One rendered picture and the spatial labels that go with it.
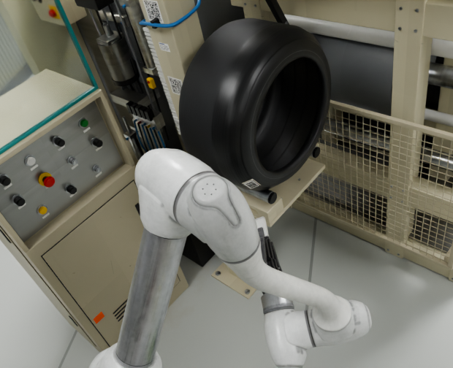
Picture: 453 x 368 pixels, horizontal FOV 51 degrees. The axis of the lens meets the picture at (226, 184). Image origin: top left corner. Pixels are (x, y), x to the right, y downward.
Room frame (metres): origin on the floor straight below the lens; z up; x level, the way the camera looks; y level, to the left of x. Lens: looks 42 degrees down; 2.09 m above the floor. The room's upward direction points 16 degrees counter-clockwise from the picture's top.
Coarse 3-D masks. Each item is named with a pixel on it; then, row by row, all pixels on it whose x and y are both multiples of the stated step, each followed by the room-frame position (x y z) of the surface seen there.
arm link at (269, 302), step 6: (264, 294) 0.78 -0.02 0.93; (270, 294) 0.77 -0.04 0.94; (264, 300) 0.76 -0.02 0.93; (270, 300) 0.75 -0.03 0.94; (276, 300) 0.75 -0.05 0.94; (282, 300) 0.74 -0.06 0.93; (288, 300) 0.74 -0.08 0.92; (264, 306) 0.75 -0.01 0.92; (270, 306) 0.74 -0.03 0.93; (276, 306) 0.73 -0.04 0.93; (282, 306) 0.73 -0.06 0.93; (288, 306) 0.73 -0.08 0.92; (264, 312) 0.74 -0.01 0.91
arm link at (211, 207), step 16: (208, 176) 0.68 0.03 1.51; (192, 192) 0.65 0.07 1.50; (208, 192) 0.64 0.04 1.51; (224, 192) 0.63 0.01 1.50; (240, 192) 0.66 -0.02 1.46; (176, 208) 0.68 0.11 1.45; (192, 208) 0.63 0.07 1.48; (208, 208) 0.61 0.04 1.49; (224, 208) 0.61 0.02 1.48; (240, 208) 0.62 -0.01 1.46; (192, 224) 0.64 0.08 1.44; (208, 224) 0.60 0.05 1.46; (224, 224) 0.60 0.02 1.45; (240, 224) 0.60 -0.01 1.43; (208, 240) 0.61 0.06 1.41; (224, 240) 0.59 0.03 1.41; (240, 240) 0.60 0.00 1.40; (256, 240) 0.62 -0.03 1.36; (224, 256) 0.61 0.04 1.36; (240, 256) 0.60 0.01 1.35
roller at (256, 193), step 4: (240, 188) 1.27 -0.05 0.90; (248, 192) 1.23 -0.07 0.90; (252, 192) 1.22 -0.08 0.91; (256, 192) 1.21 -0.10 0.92; (260, 192) 1.20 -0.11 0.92; (264, 192) 1.19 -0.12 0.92; (268, 192) 1.19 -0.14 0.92; (272, 192) 1.19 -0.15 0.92; (256, 196) 1.21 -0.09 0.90; (260, 196) 1.19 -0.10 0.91; (264, 196) 1.18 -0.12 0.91; (268, 196) 1.17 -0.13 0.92; (272, 196) 1.17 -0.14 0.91; (276, 196) 1.18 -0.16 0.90; (264, 200) 1.18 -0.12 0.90; (268, 200) 1.16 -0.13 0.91; (272, 200) 1.17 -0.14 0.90
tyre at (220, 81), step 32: (224, 32) 1.39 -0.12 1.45; (256, 32) 1.33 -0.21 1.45; (288, 32) 1.32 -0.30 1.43; (192, 64) 1.34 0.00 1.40; (224, 64) 1.25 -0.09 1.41; (256, 64) 1.21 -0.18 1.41; (288, 64) 1.57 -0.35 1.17; (320, 64) 1.35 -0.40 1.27; (192, 96) 1.26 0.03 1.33; (224, 96) 1.17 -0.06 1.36; (256, 96) 1.16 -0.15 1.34; (288, 96) 1.55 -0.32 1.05; (320, 96) 1.38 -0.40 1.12; (192, 128) 1.22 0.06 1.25; (224, 128) 1.13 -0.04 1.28; (256, 128) 1.51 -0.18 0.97; (288, 128) 1.47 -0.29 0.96; (320, 128) 1.34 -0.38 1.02; (224, 160) 1.12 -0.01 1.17; (256, 160) 1.12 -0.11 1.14; (288, 160) 1.34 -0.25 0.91
